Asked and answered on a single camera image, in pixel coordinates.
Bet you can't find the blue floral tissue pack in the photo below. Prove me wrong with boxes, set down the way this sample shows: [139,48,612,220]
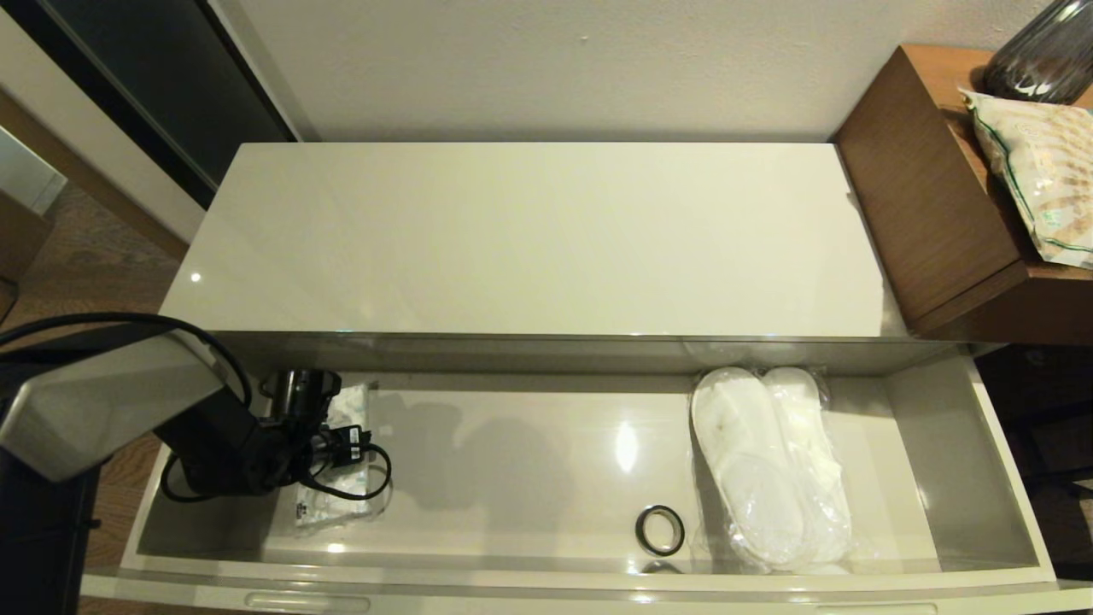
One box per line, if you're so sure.
[293,382,383,529]

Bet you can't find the beige cabinet drawer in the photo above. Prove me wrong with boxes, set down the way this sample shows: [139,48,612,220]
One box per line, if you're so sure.
[81,335,1093,615]

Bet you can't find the white slippers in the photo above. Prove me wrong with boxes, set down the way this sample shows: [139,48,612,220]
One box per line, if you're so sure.
[763,366,856,566]
[687,366,812,573]

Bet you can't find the glossy beige low cabinet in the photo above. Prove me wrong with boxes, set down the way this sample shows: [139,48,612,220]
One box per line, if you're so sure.
[158,141,1002,377]

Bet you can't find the brown wooden furniture piece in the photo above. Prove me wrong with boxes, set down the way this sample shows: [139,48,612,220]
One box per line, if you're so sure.
[0,192,54,324]

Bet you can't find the pale grey box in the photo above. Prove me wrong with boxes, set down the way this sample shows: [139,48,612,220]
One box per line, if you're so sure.
[0,126,69,216]

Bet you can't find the dark glass door panel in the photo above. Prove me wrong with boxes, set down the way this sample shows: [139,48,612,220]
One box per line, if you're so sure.
[0,0,300,210]

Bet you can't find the brown wooden side table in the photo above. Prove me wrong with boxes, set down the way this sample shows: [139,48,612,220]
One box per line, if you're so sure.
[833,44,1093,344]

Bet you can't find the green trimmed snack bag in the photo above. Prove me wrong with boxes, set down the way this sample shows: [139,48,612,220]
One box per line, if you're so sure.
[956,85,1093,271]

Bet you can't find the dark glass vase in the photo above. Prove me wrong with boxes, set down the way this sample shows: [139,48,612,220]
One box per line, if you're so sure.
[980,0,1093,106]

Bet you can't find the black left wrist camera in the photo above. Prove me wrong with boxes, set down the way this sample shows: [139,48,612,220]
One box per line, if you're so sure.
[320,422,375,470]

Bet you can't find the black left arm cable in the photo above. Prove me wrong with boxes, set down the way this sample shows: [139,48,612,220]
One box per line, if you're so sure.
[0,312,394,504]

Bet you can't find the black tape ring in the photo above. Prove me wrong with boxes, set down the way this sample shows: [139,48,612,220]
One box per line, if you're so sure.
[634,504,687,557]

